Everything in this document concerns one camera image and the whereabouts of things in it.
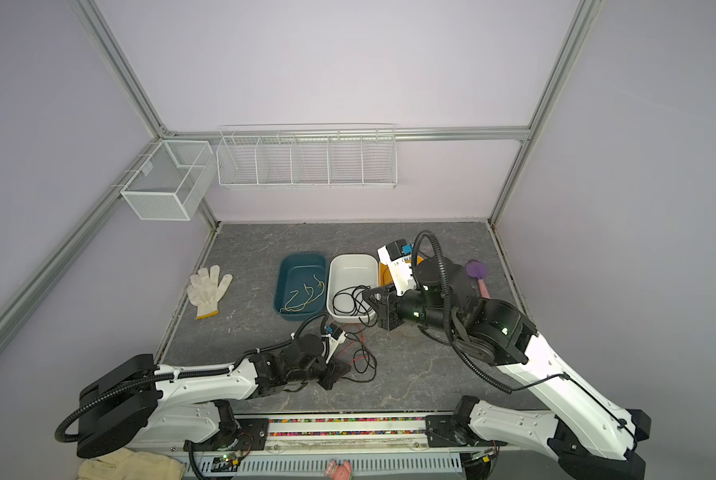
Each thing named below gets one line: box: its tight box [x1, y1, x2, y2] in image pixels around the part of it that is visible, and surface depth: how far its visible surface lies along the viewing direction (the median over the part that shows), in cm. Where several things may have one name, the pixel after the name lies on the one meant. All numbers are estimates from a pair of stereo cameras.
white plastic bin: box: [326, 253, 380, 323], surface depth 102 cm
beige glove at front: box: [77, 447, 186, 480], surface depth 71 cm
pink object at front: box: [324, 459, 352, 480], surface depth 68 cm
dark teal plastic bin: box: [274, 253, 327, 321], surface depth 101 cm
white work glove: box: [187, 265, 233, 320], surface depth 104 cm
